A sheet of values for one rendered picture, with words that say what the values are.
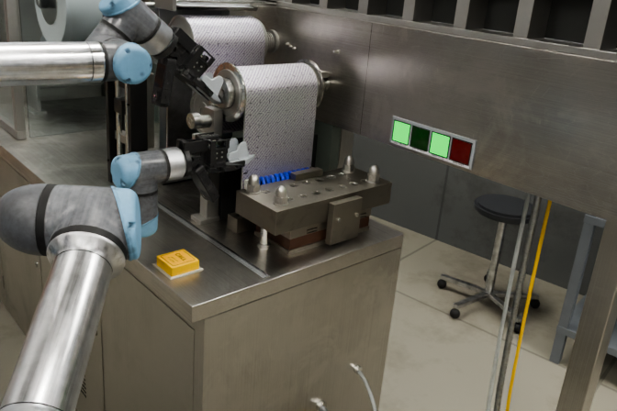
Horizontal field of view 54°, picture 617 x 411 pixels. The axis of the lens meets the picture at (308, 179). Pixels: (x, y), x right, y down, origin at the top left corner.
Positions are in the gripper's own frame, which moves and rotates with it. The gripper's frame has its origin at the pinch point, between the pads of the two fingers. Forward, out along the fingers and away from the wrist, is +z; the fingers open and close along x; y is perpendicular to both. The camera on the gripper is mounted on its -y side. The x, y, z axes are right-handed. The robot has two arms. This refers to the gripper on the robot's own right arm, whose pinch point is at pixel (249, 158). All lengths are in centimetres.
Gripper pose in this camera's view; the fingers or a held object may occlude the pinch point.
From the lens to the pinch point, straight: 154.0
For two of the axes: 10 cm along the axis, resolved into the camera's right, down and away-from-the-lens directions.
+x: -6.6, -3.0, 6.9
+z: 7.5, -1.7, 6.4
